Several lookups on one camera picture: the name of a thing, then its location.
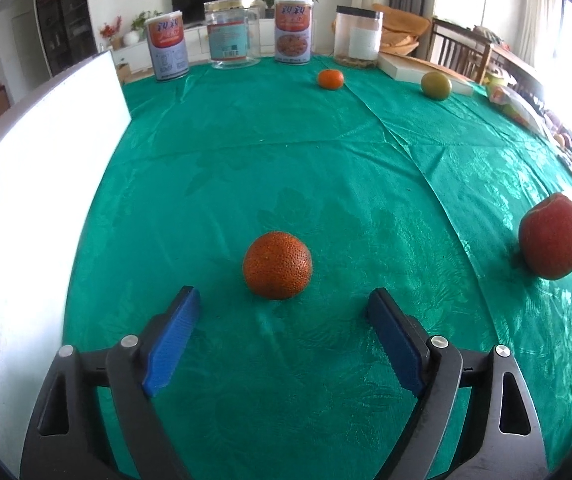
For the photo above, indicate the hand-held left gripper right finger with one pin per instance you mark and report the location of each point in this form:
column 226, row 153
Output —
column 398, row 345

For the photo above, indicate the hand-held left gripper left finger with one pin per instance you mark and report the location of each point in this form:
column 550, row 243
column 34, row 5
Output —
column 171, row 345

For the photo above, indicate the red apple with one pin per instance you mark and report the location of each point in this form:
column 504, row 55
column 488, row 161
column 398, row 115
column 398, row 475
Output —
column 550, row 236

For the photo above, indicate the dark orange mandarin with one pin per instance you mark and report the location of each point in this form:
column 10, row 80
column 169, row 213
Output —
column 277, row 265

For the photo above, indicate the white foam box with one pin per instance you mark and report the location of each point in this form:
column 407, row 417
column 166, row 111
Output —
column 31, row 200

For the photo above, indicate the clear plastic bag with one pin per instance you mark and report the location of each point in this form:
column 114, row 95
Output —
column 515, row 107

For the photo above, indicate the green tablecloth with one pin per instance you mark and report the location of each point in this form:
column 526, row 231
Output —
column 316, row 170

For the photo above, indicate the yellow green pot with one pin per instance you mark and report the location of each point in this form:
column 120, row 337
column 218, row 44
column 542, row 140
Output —
column 499, row 77

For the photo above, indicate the green round fruit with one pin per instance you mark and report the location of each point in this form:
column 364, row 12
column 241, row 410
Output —
column 435, row 85

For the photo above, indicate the dark wooden chair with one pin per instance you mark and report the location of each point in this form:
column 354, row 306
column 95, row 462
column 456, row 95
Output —
column 458, row 47

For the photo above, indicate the white curtain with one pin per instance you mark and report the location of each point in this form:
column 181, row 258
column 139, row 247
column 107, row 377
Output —
column 535, row 10

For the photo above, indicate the white flat box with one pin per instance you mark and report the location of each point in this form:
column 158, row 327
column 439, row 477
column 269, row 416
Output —
column 405, row 70

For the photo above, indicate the small bright orange mandarin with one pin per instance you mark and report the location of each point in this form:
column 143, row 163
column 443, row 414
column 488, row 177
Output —
column 330, row 79

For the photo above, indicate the red and grey can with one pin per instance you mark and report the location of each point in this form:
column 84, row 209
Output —
column 293, row 32
column 167, row 47

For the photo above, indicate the orange lounge chair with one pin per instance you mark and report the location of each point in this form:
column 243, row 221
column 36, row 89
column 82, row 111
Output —
column 405, row 30

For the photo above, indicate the white television cabinet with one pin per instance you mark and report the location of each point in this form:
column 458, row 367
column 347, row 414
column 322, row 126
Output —
column 198, row 42

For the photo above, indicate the white round vase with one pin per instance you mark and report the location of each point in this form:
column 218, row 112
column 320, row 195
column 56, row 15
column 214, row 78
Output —
column 131, row 38

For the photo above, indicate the clear jar with black lid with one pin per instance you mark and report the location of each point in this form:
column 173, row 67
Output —
column 358, row 37

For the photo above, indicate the clear jar with teal label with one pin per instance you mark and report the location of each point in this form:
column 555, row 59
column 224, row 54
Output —
column 231, row 35

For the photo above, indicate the red flower bouquet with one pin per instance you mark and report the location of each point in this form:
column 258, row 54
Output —
column 110, row 30

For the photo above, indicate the leafy green potted plant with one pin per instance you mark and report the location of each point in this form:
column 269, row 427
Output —
column 143, row 18

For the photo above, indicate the black television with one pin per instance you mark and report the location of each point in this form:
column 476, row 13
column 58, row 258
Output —
column 196, row 0

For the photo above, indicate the dark bookshelf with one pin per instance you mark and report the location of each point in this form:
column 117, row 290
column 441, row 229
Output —
column 63, row 15

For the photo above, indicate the small dark potted plant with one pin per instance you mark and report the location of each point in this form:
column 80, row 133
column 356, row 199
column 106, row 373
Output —
column 268, row 6

